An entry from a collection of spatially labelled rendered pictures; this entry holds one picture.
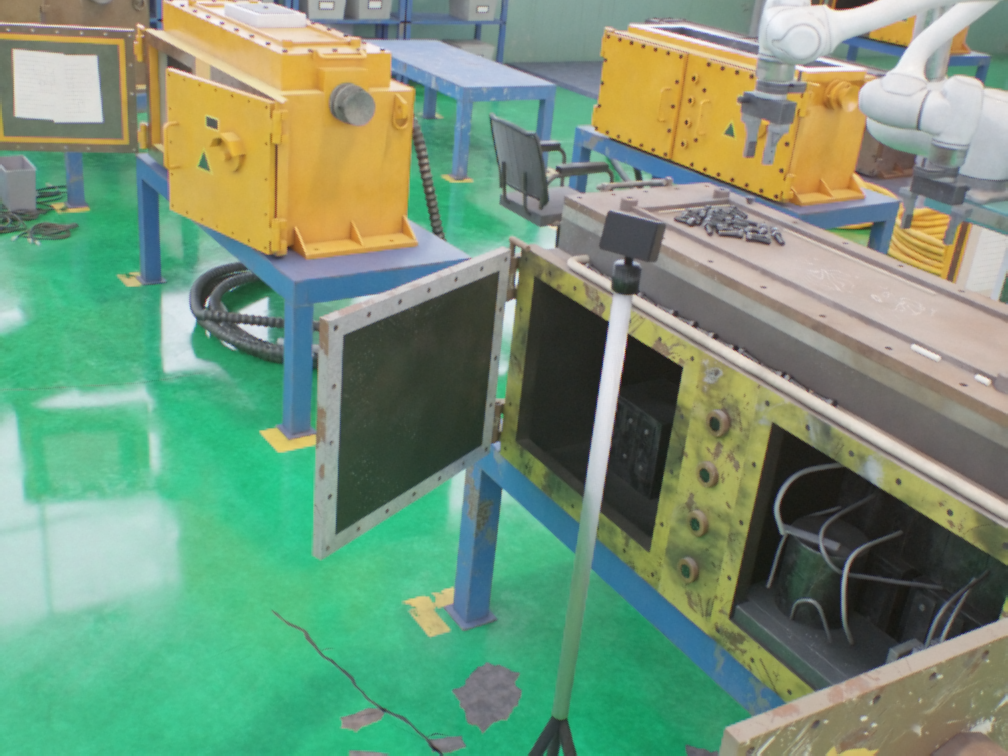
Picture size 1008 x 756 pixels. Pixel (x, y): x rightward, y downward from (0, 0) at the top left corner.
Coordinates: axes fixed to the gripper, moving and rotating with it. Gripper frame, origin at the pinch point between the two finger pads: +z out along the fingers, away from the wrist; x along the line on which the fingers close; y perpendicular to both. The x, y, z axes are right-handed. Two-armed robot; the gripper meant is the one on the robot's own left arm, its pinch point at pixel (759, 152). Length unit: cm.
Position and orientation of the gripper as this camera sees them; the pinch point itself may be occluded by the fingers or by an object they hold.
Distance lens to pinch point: 278.4
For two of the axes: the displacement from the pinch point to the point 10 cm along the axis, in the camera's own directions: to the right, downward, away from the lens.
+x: 5.2, 4.0, -7.6
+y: -8.5, 1.5, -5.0
